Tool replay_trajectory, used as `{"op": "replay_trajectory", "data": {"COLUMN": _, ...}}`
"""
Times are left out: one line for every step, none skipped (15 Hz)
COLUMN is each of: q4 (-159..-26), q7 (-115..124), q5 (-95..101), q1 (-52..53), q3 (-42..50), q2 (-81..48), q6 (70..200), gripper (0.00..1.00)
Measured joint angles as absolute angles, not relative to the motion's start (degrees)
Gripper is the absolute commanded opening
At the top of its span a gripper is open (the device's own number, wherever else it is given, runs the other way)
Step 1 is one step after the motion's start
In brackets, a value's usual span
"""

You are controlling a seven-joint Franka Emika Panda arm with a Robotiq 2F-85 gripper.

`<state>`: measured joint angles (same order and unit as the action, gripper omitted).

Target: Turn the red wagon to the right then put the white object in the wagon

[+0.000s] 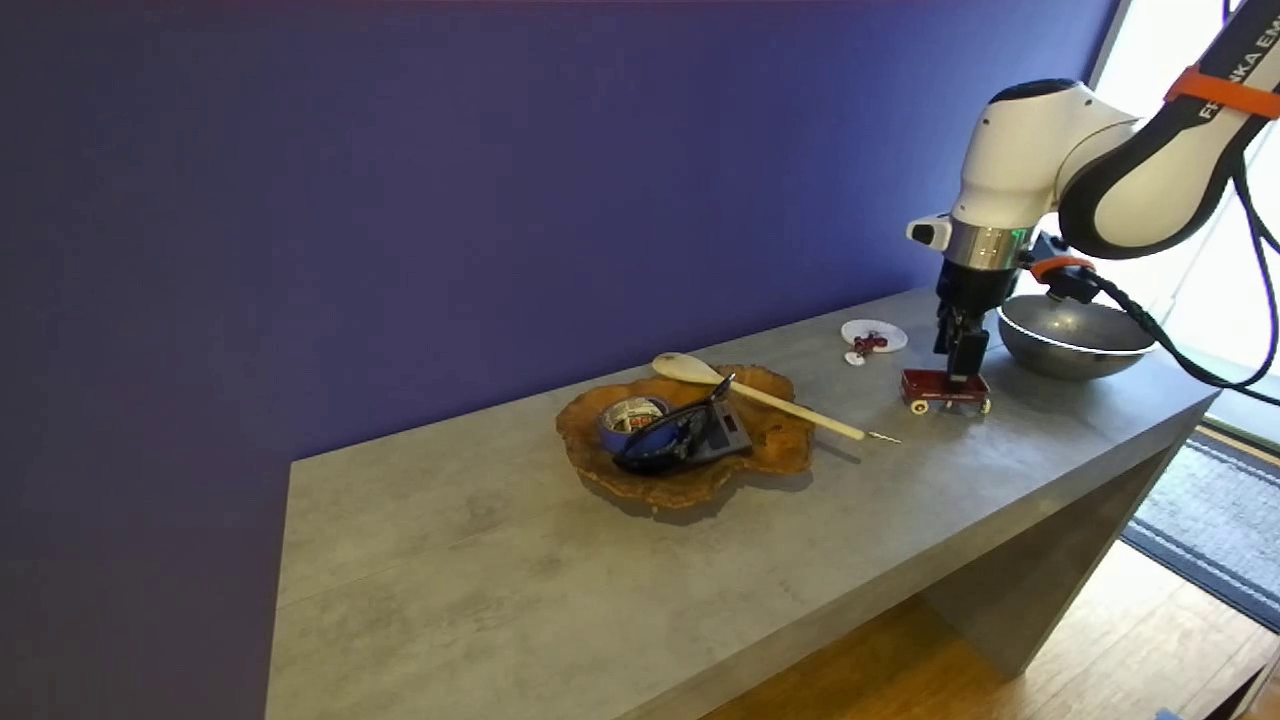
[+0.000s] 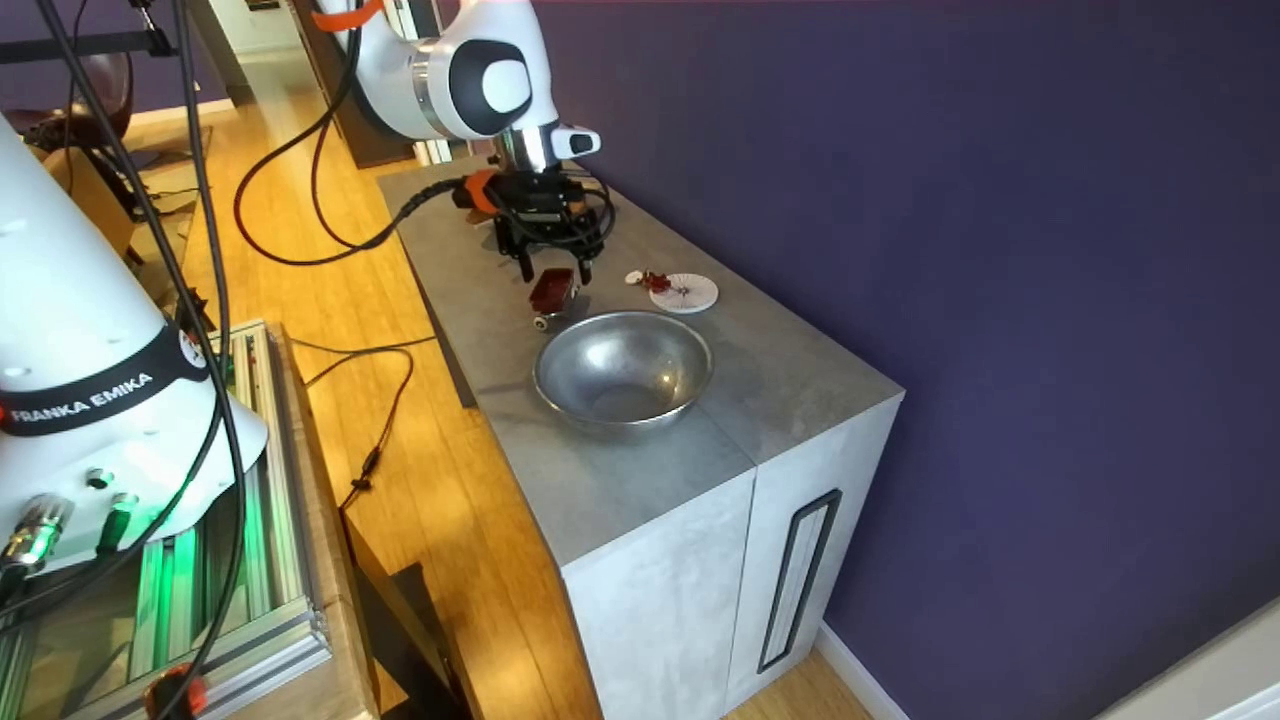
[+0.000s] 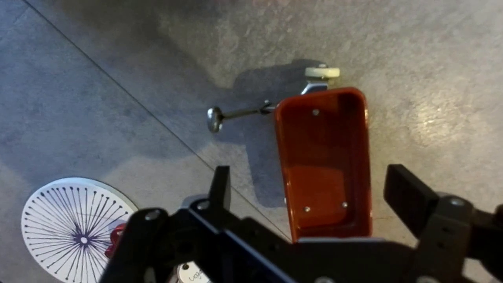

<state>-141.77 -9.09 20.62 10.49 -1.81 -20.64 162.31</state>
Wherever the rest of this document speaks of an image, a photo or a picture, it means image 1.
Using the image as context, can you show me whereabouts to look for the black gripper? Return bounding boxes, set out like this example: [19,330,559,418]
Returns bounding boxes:
[931,257,1007,382]

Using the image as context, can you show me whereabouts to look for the red toy wagon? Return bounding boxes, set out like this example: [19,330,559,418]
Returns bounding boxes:
[895,362,996,418]

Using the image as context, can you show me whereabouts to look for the blue and black object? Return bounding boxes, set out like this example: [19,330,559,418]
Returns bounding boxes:
[606,393,752,475]

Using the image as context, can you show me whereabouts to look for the small white plate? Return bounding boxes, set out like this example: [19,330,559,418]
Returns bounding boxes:
[834,316,913,357]

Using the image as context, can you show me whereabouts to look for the metal bowl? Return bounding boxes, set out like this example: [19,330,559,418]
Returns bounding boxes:
[996,293,1159,382]

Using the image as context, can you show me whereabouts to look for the gray concrete-look cabinet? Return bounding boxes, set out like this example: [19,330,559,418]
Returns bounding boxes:
[261,283,1222,720]

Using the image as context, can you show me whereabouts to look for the wooden spoon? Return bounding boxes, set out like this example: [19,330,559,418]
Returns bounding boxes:
[648,349,873,449]

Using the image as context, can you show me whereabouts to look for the gray rug with blue border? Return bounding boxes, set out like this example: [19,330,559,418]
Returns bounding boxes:
[1125,425,1280,632]

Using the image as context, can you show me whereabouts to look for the wooden tray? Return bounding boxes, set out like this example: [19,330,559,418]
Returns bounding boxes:
[553,362,817,517]

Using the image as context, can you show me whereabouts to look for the small white cup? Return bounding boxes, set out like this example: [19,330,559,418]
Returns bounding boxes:
[594,393,667,445]

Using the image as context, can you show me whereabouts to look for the orange strap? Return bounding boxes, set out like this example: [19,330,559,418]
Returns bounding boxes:
[1164,65,1280,122]
[1022,250,1099,289]

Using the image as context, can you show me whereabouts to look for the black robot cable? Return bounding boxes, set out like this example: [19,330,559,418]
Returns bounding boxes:
[1051,257,1280,395]

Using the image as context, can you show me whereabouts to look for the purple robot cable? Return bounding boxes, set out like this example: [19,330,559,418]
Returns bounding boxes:
[1221,0,1280,393]

